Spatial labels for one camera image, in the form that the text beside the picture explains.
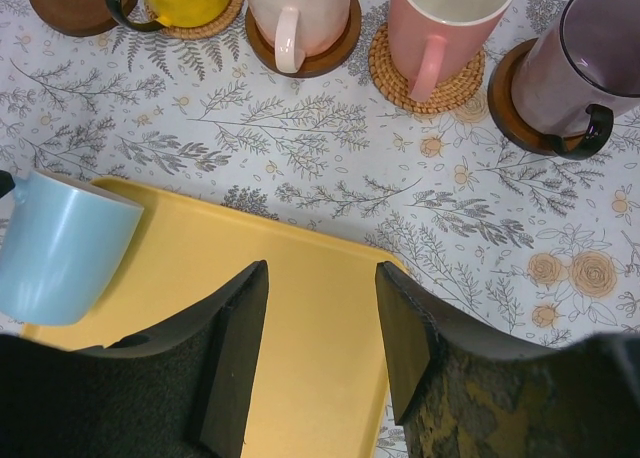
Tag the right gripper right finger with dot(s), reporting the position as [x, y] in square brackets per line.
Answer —
[461, 388]

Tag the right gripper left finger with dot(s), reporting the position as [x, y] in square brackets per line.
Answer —
[180, 388]

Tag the white mug blue handle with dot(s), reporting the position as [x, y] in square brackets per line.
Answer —
[64, 242]

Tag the purple glass cup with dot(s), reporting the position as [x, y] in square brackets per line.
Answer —
[581, 74]

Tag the white mug pink handle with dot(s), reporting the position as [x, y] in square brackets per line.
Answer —
[432, 40]

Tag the pink ceramic mug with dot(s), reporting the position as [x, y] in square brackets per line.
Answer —
[298, 29]

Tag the dark wooden coaster far right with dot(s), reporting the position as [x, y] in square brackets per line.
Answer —
[502, 109]

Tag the dark wooden coaster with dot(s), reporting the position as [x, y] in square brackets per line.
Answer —
[315, 65]
[502, 109]
[77, 18]

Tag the light woven coaster right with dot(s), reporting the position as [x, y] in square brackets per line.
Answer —
[448, 95]

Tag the light woven coaster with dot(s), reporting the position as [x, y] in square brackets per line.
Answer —
[448, 95]
[208, 30]

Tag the dark wooden coaster middle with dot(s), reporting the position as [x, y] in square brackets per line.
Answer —
[315, 65]

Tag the light woven coaster left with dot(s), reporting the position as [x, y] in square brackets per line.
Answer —
[208, 30]

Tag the dark wooden coaster far left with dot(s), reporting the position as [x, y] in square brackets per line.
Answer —
[77, 18]

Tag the yellow plastic tray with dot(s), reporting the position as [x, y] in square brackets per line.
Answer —
[321, 384]

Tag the floral table cloth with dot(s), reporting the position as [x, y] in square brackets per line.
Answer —
[544, 248]

